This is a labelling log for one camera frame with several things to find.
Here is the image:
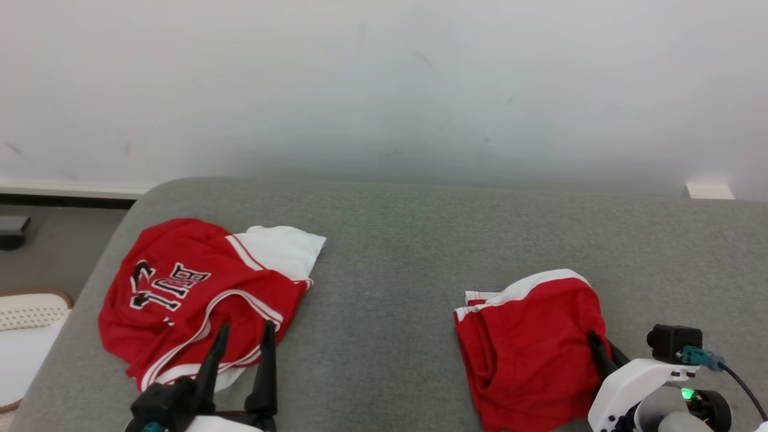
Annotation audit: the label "white wall block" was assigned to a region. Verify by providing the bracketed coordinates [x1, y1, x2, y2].
[686, 182, 736, 200]

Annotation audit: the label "black box on floor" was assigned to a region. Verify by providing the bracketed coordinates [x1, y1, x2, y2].
[0, 215, 31, 251]

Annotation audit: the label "black right camera cable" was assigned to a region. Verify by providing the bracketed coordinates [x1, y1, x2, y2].
[717, 362, 768, 421]

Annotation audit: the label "teal right camera connector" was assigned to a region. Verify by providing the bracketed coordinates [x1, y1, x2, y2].
[680, 346, 725, 371]

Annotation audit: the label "red white-trimmed shorts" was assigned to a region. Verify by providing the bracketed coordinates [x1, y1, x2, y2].
[453, 268, 619, 432]

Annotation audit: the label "red Bulls basketball jersey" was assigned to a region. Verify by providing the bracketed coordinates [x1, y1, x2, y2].
[98, 217, 328, 392]

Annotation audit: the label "white basket with brown rim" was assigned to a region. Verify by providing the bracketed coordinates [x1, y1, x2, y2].
[0, 288, 74, 415]

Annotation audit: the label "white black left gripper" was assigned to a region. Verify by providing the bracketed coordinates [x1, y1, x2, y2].
[179, 319, 279, 432]

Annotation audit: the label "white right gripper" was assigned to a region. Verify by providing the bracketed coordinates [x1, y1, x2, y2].
[587, 331, 700, 432]

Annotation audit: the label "grey fabric sofa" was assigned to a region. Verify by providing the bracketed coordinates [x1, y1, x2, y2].
[9, 176, 768, 432]

